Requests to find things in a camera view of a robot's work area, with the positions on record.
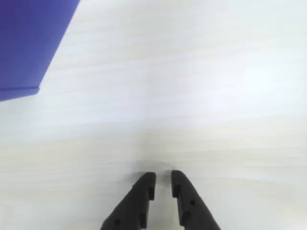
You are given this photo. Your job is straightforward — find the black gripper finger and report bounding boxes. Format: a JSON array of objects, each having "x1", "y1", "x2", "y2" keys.
[
  {"x1": 171, "y1": 170, "x2": 222, "y2": 230},
  {"x1": 100, "y1": 172, "x2": 157, "y2": 230}
]

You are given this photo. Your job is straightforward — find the blue plastic box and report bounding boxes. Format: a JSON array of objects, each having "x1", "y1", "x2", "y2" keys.
[{"x1": 0, "y1": 0, "x2": 81, "y2": 103}]

